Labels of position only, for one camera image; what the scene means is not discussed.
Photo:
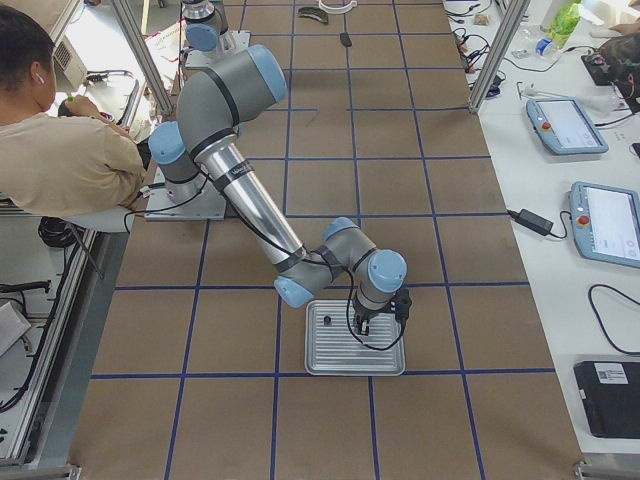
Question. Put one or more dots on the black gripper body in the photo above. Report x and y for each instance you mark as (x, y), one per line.
(363, 316)

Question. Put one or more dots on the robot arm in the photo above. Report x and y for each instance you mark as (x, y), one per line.
(199, 149)
(207, 27)

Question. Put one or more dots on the silver ribbed metal tray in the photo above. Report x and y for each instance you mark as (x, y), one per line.
(337, 350)

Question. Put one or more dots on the black power adapter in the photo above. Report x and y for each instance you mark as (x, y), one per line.
(531, 221)

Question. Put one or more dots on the black box with label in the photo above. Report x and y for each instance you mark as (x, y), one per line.
(610, 396)

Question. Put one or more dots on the near teach pendant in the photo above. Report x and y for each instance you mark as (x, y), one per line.
(605, 223)

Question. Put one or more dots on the teach pendant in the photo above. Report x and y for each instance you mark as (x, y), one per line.
(605, 223)
(564, 127)

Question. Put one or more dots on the black brake pad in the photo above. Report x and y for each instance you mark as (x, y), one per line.
(345, 39)

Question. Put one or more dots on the far teach pendant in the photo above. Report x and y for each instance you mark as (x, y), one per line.
(564, 127)

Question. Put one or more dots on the green brake shoe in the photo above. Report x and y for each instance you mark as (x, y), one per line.
(313, 13)

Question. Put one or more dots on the seated person beige shirt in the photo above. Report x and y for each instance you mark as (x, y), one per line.
(57, 166)

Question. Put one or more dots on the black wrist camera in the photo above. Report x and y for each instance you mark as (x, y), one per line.
(401, 304)

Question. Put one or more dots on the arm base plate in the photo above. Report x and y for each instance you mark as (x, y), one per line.
(185, 194)
(205, 48)

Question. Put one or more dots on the white curved plastic bracket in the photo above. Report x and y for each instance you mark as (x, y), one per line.
(341, 9)

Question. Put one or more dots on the aluminium frame post right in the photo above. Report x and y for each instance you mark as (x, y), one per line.
(504, 35)

